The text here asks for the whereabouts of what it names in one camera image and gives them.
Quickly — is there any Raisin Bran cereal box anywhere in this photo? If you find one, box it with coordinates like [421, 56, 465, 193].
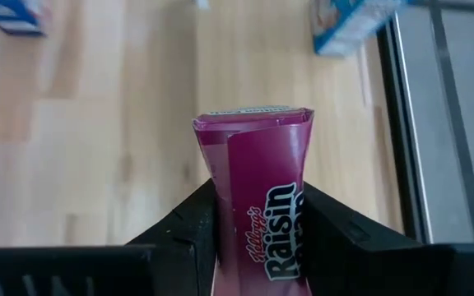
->
[191, 105, 315, 296]

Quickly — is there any Frosted Flakes cereal box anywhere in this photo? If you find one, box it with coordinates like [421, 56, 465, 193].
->
[0, 0, 47, 37]

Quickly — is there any Rice Krispies cereal box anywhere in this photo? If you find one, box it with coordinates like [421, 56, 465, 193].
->
[309, 0, 407, 58]

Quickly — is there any black aluminium table frame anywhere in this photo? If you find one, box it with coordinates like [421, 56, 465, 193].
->
[376, 0, 435, 244]

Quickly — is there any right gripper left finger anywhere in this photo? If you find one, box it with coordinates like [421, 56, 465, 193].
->
[0, 179, 220, 296]

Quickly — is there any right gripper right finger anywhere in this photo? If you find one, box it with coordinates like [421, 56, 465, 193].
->
[302, 183, 474, 296]

